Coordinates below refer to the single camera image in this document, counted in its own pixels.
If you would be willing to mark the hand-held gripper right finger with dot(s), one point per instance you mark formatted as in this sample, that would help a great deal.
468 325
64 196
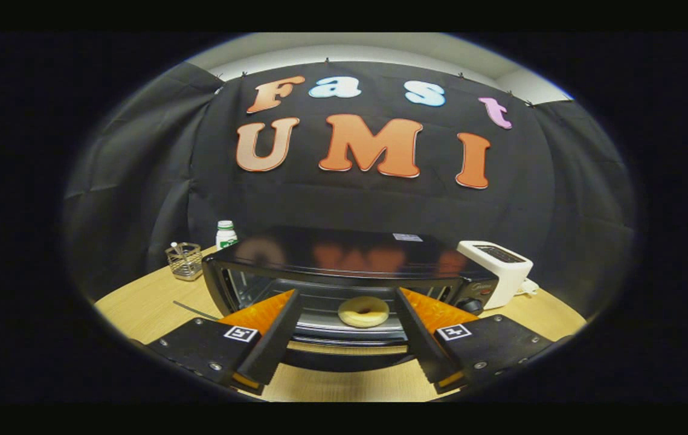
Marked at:
425 347

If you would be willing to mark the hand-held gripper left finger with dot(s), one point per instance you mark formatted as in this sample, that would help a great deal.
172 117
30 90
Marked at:
271 347

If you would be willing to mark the round bread doughnut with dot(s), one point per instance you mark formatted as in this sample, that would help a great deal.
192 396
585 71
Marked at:
350 318

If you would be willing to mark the black toaster oven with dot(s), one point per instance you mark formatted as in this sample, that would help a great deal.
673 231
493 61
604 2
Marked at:
331 251

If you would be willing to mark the white pop-up toaster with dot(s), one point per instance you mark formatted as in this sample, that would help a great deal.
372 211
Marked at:
504 272

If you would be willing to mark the white bottle green label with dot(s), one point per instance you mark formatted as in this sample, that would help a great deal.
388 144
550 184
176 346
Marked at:
226 237

